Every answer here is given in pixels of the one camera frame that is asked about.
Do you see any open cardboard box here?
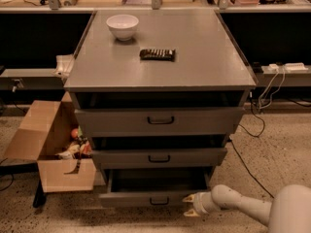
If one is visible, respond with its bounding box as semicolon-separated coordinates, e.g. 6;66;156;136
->
4;92;96;192

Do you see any grey middle drawer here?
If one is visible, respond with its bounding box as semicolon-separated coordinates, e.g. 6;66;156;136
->
92;148;227;169

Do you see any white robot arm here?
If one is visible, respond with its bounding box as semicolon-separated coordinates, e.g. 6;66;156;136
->
183;184;311;233

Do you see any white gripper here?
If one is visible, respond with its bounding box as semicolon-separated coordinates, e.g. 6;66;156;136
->
183;191;221;217

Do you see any grey drawer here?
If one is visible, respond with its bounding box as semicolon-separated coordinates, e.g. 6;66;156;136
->
92;148;227;169
99;167;211;207
75;107;244;138

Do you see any white power strip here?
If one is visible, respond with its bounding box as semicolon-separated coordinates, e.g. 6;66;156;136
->
284;62;307;72

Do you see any grey bottom drawer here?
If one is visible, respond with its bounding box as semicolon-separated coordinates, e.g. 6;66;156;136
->
99;167;211;207

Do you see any grey drawer cabinet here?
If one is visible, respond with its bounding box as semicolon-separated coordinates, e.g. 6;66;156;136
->
63;7;258;180

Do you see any grey top drawer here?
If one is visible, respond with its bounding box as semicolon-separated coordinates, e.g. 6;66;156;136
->
75;107;244;138

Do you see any orange toy fruit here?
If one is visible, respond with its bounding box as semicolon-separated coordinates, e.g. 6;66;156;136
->
71;128;79;139

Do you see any black floor cable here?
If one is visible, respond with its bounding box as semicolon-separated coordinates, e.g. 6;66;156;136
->
228;100;276;200

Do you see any dark chocolate bar wrapper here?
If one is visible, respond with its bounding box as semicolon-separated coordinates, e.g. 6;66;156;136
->
139;49;176;61

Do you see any white ceramic bowl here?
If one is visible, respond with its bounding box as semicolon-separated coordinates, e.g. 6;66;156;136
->
106;15;139;41

